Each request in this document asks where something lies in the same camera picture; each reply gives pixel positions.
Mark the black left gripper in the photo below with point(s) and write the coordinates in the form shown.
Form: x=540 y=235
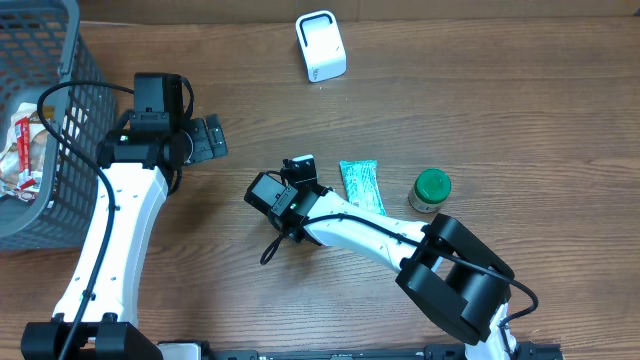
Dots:
x=201 y=140

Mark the teal snack packet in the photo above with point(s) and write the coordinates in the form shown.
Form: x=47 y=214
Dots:
x=360 y=182

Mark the green lid jar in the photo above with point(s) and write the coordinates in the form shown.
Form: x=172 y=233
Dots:
x=430 y=190

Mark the grey plastic mesh basket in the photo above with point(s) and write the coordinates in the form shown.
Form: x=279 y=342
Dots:
x=44 y=57

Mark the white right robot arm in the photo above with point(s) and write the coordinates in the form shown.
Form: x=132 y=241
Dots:
x=458 y=282

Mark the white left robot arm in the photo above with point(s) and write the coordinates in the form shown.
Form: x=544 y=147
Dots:
x=138 y=166

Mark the white barcode scanner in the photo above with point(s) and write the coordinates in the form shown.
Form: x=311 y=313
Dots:
x=321 y=45

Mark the red stick packet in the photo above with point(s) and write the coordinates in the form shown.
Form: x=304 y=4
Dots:
x=22 y=132

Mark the beige cookie pouch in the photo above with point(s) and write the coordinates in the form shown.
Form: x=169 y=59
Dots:
x=10 y=159

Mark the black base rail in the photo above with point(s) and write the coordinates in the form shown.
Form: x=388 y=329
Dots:
x=350 y=354

